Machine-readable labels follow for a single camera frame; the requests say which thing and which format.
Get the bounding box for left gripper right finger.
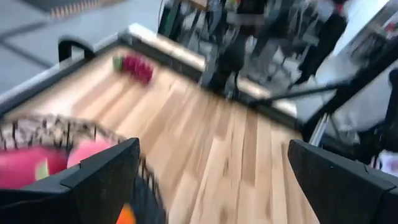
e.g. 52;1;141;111
287;139;398;224

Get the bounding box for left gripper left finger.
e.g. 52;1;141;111
0;138;141;224

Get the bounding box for orange fruit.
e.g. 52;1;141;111
116;203;137;224

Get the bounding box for red grape bunch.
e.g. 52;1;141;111
113;54;155;85

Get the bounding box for hazard striped floor mat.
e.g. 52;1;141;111
21;0;126;19

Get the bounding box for black wire basket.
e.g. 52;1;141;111
0;113;166;224

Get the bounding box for black arched bracket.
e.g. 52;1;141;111
57;35;96;63

